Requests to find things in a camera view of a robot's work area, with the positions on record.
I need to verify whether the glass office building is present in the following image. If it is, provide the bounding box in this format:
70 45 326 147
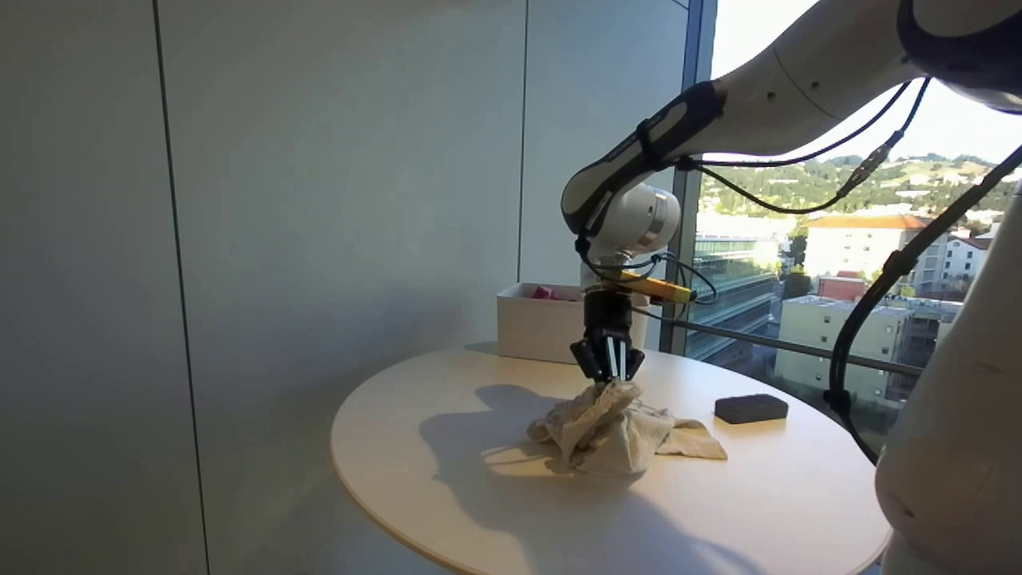
683 252 784 377

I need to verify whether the blue window frame post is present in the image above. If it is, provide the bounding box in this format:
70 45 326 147
659 0 720 357

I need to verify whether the white open box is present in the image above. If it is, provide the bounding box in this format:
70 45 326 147
496 283 592 368

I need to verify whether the beige shirt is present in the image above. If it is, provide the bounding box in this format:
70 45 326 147
483 377 732 483

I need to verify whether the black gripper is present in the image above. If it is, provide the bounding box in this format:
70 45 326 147
569 289 648 386

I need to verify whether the white building orange roof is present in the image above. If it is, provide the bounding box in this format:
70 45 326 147
802 213 932 289

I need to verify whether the beige low building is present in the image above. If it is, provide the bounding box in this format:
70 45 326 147
772 293 967 406

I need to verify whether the yellow wrist camera mount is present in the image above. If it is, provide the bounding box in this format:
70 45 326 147
617 270 695 309

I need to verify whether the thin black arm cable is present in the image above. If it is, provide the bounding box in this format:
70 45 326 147
676 73 936 219

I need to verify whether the black rectangular block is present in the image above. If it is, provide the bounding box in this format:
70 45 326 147
713 391 792 429

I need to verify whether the thick black base cable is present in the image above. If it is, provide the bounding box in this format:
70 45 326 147
825 140 1022 466

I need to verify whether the dark window railing bar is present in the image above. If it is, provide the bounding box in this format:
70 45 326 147
636 306 918 379

